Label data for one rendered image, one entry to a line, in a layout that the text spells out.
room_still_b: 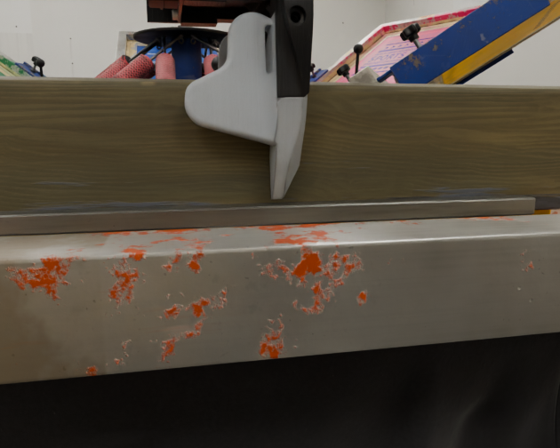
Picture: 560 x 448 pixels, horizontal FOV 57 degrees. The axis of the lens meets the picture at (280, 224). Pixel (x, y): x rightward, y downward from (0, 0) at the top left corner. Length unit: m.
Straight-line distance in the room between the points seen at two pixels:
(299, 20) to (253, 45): 0.03
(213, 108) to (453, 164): 0.14
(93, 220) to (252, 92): 0.10
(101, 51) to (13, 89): 4.69
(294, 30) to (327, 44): 4.92
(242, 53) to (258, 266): 0.13
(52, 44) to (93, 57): 0.34
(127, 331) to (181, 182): 0.13
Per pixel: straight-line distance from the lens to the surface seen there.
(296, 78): 0.26
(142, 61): 1.45
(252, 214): 0.27
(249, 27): 0.27
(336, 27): 5.23
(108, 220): 0.27
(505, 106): 0.34
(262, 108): 0.26
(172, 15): 0.31
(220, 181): 0.28
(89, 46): 4.98
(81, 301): 0.16
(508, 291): 0.20
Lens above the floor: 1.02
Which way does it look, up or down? 10 degrees down
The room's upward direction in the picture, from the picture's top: straight up
